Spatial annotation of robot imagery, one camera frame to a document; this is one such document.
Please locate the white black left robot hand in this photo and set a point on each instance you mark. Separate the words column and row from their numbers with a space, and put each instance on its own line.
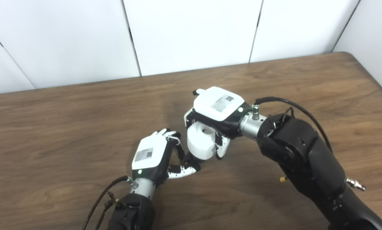
column 149, row 156

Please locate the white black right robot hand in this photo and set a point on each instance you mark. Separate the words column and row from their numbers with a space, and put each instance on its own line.
column 219, row 107

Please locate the round white piece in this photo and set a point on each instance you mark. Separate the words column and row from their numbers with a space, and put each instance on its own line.
column 200, row 142

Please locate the black flanged holder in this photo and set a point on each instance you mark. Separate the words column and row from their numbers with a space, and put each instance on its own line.
column 194, row 161

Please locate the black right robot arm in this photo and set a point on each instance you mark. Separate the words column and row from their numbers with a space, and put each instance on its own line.
column 305, row 153

